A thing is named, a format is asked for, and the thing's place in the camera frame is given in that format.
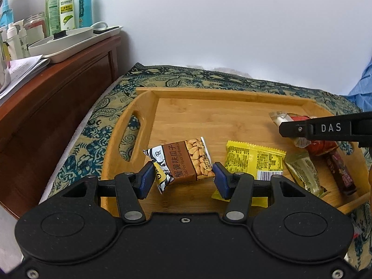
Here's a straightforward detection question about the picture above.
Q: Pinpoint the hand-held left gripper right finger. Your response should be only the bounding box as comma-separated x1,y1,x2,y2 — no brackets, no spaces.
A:
213,162,309,224

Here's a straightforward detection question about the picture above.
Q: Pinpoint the brown sunflower seed packet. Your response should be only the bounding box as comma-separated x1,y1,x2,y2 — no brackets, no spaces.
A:
143,136,216,194

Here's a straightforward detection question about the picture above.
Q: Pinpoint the stack of papers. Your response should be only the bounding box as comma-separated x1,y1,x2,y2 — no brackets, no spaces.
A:
0,56,52,106

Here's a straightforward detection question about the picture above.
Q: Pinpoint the wooden tray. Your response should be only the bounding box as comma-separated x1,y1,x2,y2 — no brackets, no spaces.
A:
100,87,371,216

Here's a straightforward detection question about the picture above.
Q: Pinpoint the yellow snack packet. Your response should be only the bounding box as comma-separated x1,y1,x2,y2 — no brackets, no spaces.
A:
211,140,287,207

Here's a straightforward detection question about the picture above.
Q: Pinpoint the green and white bottle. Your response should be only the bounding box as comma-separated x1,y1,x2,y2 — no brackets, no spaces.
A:
58,0,76,31

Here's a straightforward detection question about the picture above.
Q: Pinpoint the pale green bottle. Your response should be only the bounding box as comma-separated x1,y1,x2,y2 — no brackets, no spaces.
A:
45,0,60,37

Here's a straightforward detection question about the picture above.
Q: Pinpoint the white fluffy sheet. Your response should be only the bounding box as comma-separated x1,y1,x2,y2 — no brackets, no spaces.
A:
185,63,251,78

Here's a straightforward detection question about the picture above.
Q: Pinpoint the olive gold snack packet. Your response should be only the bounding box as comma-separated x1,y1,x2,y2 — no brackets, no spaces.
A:
284,152,329,197

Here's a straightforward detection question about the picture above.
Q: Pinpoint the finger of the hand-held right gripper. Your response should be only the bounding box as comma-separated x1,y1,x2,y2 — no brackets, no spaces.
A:
278,117,314,139

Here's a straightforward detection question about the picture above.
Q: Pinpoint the wooden headboard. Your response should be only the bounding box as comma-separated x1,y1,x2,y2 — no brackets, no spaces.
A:
0,30,123,218

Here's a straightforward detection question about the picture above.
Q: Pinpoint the large red snack bag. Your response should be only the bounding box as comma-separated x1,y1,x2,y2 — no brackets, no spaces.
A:
291,116,339,155

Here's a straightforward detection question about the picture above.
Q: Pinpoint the white pump bottle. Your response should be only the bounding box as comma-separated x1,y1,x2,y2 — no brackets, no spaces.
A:
6,19,30,60

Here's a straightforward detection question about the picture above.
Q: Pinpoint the paisley blanket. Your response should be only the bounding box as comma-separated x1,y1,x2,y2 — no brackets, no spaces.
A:
46,62,372,271

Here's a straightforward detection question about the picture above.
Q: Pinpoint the glass jar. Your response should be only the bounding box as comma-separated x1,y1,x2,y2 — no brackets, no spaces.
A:
23,12,49,40

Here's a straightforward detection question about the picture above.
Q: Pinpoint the dark red chocolate bar packet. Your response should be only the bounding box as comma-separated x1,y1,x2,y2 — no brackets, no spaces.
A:
325,149,359,196

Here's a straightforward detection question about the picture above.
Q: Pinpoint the silver cream snack packet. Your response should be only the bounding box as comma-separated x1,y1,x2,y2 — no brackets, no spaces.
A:
269,112,309,149

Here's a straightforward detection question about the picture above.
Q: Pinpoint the white plastic tray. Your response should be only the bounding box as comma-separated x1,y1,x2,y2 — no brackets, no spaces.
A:
28,22,124,64

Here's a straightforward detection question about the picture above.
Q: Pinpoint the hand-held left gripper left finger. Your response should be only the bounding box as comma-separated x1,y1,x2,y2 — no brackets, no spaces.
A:
61,161,155,225

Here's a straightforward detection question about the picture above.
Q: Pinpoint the blue spray bottle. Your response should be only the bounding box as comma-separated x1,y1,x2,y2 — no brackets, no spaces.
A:
0,0,15,30

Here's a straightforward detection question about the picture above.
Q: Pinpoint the blue plaid cloth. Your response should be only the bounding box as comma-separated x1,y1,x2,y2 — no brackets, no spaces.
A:
347,64,372,113

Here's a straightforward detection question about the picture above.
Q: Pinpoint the teal bottle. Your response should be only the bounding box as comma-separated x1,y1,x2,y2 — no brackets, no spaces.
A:
78,0,93,29

